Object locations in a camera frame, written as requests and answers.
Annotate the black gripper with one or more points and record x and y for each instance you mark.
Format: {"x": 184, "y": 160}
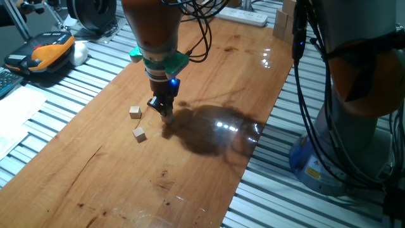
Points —
{"x": 166, "y": 89}

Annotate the black handheld device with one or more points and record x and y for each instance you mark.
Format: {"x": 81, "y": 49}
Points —
{"x": 37, "y": 7}

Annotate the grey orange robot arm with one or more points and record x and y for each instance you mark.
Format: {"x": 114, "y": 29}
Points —
{"x": 155, "y": 25}

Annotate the dark sleeved forearm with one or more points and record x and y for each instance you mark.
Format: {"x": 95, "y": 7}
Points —
{"x": 8, "y": 16}

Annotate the person left hand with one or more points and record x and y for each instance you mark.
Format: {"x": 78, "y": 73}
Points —
{"x": 21, "y": 9}

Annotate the small wooden cube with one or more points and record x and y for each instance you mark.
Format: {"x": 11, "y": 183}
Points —
{"x": 139, "y": 134}
{"x": 168, "y": 121}
{"x": 135, "y": 112}

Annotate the white computer mouse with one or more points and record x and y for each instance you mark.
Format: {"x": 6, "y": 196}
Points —
{"x": 79, "y": 54}

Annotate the glossy wooden board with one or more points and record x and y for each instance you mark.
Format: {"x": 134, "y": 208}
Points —
{"x": 95, "y": 190}

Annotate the white power strip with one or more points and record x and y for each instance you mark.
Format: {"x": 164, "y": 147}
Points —
{"x": 246, "y": 17}

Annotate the orange black teach pendant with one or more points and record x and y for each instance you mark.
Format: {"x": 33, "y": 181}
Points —
{"x": 47, "y": 52}

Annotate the large wooden block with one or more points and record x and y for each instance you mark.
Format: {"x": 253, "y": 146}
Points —
{"x": 288, "y": 36}
{"x": 278, "y": 31}
{"x": 281, "y": 18}
{"x": 288, "y": 7}

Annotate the white paper sheets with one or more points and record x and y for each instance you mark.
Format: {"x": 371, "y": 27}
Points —
{"x": 19, "y": 111}

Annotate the black computer keyboard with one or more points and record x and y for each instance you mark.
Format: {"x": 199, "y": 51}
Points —
{"x": 8, "y": 80}

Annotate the grey fan base plate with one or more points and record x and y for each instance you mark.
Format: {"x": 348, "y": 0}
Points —
{"x": 104, "y": 36}

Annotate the silver metal post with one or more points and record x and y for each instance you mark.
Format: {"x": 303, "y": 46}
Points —
{"x": 247, "y": 4}

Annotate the grey metal frame post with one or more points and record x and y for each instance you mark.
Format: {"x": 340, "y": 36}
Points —
{"x": 19, "y": 23}

